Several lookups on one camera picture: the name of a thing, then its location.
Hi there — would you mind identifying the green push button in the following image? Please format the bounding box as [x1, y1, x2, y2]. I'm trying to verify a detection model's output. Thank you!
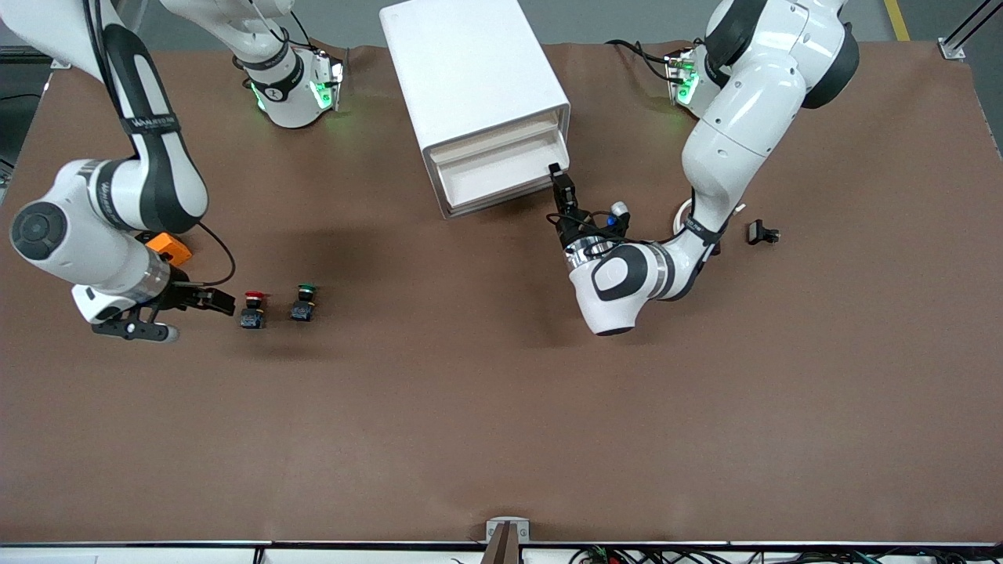
[290, 284, 320, 323]

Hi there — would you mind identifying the orange box with hole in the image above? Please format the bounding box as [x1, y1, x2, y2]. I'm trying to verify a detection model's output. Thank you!
[145, 232, 194, 269]

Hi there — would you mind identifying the white curved plastic arc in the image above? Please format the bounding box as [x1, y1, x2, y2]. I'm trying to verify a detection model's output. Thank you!
[674, 196, 746, 236]

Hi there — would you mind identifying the brown table cover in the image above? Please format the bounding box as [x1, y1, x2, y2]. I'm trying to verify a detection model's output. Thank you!
[0, 41, 1003, 547]

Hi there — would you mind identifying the black right camera cable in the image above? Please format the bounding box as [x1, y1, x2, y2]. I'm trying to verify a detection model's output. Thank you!
[184, 222, 237, 287]

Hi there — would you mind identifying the black base cable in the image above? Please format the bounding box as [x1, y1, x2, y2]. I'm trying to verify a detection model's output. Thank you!
[606, 38, 676, 83]

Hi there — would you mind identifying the grey metal bracket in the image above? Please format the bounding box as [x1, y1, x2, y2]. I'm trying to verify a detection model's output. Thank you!
[485, 516, 531, 544]

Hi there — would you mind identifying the cable bundle under table edge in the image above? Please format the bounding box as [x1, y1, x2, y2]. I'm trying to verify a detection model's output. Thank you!
[568, 544, 1003, 564]

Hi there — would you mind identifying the aluminium frame profile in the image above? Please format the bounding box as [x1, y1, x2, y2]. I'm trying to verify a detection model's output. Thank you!
[938, 0, 1003, 61]

